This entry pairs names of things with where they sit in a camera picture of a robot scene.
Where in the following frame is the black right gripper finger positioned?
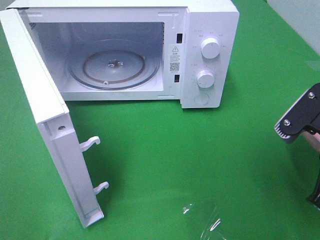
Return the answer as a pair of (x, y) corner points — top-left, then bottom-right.
(306, 175), (320, 210)

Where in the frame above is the round door release button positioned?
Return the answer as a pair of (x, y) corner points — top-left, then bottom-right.
(194, 93), (210, 106)

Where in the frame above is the white microwave knob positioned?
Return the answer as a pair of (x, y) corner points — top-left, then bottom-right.
(200, 36), (222, 59)
(196, 70), (215, 89)

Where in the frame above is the white microwave door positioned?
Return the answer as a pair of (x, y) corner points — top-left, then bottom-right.
(0, 8), (109, 228)

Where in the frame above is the burger with lettuce and cheese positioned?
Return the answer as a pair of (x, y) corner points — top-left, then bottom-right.
(301, 131), (320, 153)

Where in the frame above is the white microwave oven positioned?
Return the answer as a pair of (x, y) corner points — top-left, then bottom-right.
(5, 0), (240, 109)

